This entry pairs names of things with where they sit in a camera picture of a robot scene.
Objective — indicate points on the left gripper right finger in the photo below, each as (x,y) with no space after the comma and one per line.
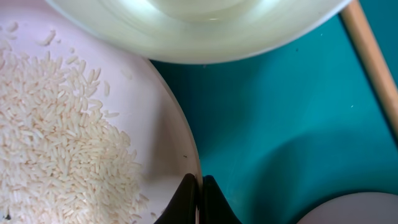
(214,208)

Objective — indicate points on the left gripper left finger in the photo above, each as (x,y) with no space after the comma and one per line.
(183,205)

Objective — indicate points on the large white plate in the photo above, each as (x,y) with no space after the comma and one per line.
(130,88)

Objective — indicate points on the white rice pile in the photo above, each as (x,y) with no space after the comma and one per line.
(61,159)

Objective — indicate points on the teal plastic serving tray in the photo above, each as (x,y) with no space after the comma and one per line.
(287,130)

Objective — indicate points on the small white plate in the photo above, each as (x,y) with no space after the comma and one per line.
(359,208)

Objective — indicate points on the pale green bowl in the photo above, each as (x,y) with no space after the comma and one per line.
(198,32)

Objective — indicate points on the wooden chopstick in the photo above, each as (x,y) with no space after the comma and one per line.
(372,59)

